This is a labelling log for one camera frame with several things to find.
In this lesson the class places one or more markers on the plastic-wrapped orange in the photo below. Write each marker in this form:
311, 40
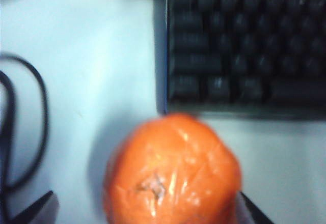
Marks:
173, 170

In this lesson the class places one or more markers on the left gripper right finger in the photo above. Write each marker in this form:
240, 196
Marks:
248, 213

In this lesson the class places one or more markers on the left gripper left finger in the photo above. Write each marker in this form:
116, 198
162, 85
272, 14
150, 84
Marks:
43, 213

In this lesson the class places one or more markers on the black computer keyboard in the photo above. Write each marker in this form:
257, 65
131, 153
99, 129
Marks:
242, 43

